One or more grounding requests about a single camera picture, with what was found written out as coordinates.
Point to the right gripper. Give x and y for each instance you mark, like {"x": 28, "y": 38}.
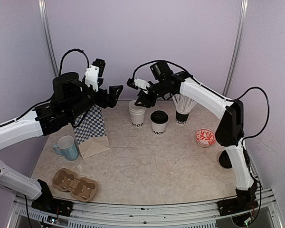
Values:
{"x": 148, "y": 101}

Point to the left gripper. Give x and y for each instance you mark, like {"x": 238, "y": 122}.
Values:
{"x": 112, "y": 100}

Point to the black coffee cup lid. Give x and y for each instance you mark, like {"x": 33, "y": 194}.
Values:
{"x": 159, "y": 117}

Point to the white paper coffee cup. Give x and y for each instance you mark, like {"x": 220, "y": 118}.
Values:
{"x": 158, "y": 128}

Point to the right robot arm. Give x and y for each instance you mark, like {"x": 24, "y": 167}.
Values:
{"x": 230, "y": 131}

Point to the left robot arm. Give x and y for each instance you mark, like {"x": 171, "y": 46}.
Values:
{"x": 70, "y": 103}

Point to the stack of white paper cups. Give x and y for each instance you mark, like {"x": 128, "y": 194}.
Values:
{"x": 137, "y": 114}

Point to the black cup holding straws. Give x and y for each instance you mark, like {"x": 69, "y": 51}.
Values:
{"x": 181, "y": 117}

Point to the blue checkered paper bag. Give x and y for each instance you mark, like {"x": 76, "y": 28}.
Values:
{"x": 91, "y": 135}

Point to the bundle of wrapped white straws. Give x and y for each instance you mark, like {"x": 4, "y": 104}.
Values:
{"x": 183, "y": 104}

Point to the blue ceramic mug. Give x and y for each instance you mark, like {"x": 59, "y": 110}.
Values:
{"x": 67, "y": 147}

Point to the red floral bowl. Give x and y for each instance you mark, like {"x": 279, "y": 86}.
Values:
{"x": 205, "y": 137}

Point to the brown cardboard cup carrier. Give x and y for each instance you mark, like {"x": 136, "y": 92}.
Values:
{"x": 81, "y": 188}

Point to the stack of black lids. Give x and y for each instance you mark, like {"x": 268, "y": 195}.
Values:
{"x": 224, "y": 160}

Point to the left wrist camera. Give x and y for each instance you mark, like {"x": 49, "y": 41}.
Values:
{"x": 93, "y": 74}

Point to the right aluminium corner post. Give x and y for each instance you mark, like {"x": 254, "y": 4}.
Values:
{"x": 237, "y": 45}

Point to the aluminium corner post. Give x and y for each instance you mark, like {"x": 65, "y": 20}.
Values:
{"x": 237, "y": 45}
{"x": 47, "y": 34}

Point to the left aluminium corner post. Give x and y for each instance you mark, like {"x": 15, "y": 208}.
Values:
{"x": 47, "y": 34}

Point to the aluminium front frame rail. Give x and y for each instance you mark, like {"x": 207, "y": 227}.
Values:
{"x": 203, "y": 214}

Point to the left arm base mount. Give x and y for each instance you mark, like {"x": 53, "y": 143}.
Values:
{"x": 53, "y": 206}

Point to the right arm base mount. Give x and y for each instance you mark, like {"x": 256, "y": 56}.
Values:
{"x": 234, "y": 205}

